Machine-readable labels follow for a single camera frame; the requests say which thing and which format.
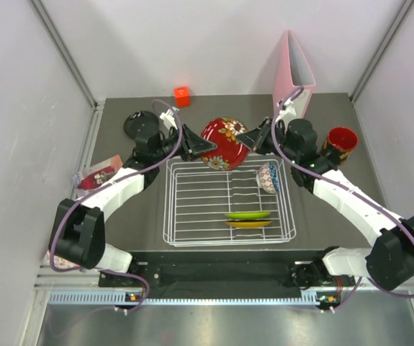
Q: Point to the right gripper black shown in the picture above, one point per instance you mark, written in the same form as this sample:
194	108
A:
256	138

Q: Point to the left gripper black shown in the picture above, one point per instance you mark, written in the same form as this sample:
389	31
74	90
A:
191	141

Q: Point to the red floral plate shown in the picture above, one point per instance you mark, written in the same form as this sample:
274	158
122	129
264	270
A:
230	152

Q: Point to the black glossy plate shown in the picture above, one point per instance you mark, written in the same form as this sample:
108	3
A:
136	121

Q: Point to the green plate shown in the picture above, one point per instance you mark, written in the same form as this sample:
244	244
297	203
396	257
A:
248	216

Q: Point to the red cup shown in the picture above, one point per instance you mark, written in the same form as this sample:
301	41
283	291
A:
339	143

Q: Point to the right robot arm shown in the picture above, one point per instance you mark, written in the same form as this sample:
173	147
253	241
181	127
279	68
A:
388	262

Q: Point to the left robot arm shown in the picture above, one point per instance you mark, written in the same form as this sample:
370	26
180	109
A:
79	230

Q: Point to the red blue patterned bowl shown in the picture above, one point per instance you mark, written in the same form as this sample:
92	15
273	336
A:
267	178

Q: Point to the orange cube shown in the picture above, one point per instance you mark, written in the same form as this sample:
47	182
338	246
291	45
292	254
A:
182	96

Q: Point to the yellow plate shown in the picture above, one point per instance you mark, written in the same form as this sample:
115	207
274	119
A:
248	224

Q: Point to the red illustrated card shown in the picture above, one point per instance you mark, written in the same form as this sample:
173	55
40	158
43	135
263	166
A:
95	176

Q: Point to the floral patterned cloth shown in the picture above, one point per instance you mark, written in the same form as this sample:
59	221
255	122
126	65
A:
60	264

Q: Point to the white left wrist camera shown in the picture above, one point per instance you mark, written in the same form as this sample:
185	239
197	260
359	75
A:
168	119

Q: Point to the white wire dish rack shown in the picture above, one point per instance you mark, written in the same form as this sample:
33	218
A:
197	198

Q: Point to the pink ring binder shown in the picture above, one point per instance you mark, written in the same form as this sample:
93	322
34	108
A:
293	71

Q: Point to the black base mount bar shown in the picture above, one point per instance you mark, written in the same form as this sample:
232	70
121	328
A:
288	269

